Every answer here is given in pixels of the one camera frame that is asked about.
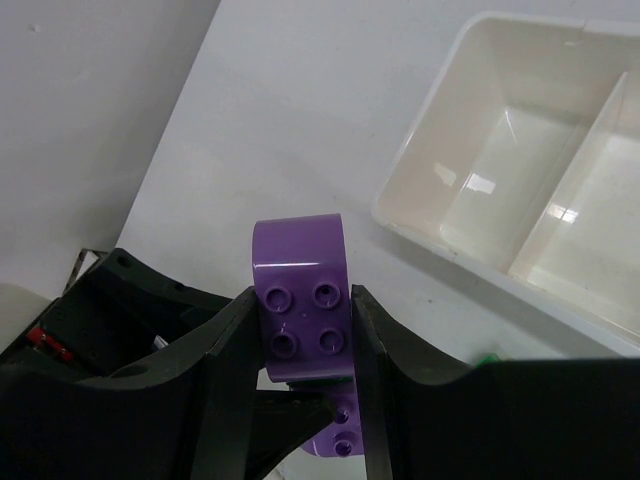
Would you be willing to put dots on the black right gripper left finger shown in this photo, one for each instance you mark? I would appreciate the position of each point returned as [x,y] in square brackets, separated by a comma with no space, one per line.
[184,412]

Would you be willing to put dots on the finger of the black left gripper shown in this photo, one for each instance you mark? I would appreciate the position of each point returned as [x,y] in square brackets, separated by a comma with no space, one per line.
[282,421]

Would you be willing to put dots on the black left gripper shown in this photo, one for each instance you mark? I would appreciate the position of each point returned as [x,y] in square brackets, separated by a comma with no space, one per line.
[116,313]

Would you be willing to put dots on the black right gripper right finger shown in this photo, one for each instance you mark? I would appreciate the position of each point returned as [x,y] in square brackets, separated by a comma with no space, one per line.
[426,415]

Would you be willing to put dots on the long green lego plate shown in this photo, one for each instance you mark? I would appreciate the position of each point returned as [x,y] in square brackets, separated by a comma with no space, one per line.
[487,359]

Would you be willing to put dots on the large purple arch lego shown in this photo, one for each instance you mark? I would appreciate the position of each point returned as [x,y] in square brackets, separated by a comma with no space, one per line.
[301,281]

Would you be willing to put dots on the small purple curved lego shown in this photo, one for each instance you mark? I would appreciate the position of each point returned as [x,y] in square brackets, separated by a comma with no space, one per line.
[343,437]

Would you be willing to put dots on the white divided plastic container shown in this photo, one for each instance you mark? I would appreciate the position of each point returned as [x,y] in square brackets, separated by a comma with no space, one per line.
[522,168]

